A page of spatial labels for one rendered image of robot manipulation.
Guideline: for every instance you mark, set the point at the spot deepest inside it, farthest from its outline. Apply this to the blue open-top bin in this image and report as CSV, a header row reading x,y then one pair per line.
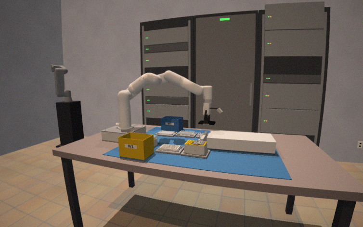
x,y
172,123

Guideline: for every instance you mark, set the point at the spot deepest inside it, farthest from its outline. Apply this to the blue bench mat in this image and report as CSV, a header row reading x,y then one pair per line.
x,y
232,162

